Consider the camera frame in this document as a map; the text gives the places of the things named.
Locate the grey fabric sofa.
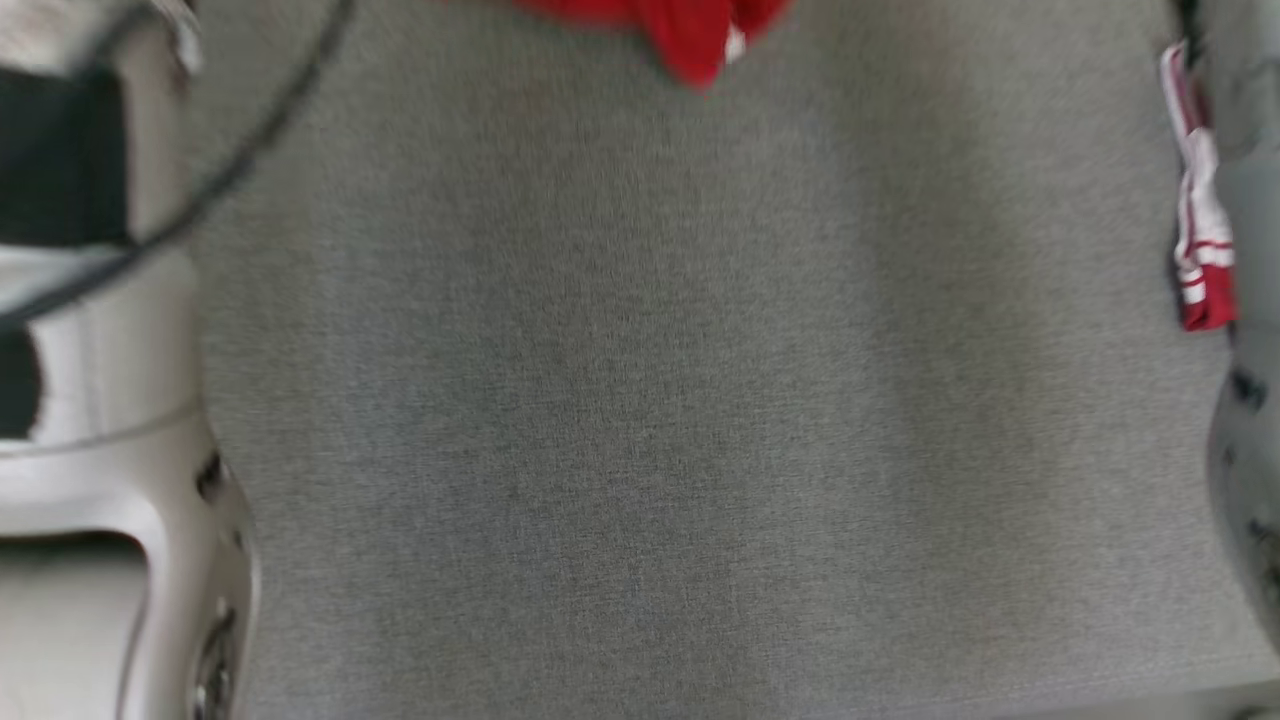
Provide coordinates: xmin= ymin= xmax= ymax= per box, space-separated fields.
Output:
xmin=185 ymin=0 xmax=1280 ymax=720

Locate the red shirt with white sleeves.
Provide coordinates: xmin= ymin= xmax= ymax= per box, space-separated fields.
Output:
xmin=1158 ymin=40 xmax=1241 ymax=333

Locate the red Bulls 23 garment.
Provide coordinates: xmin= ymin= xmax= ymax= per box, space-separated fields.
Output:
xmin=512 ymin=0 xmax=793 ymax=91

